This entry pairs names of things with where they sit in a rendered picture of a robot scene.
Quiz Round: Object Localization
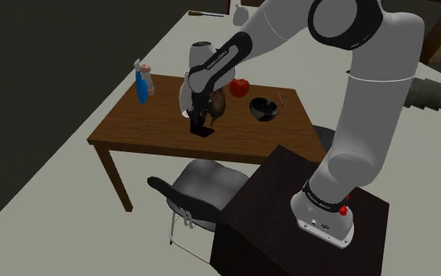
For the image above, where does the brown furry figure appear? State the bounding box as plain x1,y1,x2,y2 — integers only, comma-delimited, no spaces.
207,87,227,128

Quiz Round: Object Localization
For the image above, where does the black flat phone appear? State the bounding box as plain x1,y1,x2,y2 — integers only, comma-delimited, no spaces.
189,122,215,139

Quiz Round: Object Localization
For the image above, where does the brown wooden table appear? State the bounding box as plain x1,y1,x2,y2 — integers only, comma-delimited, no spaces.
86,73,328,213

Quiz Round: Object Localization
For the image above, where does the pale pepper mill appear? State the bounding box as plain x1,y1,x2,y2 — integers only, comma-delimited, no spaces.
139,64,156,97

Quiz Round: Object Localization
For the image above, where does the blue spray bottle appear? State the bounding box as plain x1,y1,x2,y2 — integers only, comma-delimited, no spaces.
133,58,150,105

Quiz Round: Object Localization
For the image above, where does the black bowl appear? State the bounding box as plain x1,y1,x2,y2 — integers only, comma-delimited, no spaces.
248,96,281,123

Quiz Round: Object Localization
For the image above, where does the grey and black chair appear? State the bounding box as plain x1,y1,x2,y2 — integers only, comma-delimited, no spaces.
146,158,250,266

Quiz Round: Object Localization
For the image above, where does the dark robot stand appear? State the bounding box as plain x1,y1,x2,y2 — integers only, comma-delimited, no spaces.
209,144,390,276

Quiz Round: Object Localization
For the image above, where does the grey staircase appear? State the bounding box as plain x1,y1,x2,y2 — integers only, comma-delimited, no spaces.
403,76,441,114

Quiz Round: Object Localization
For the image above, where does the brown-handled knife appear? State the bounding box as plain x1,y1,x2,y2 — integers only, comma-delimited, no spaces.
187,9,226,19

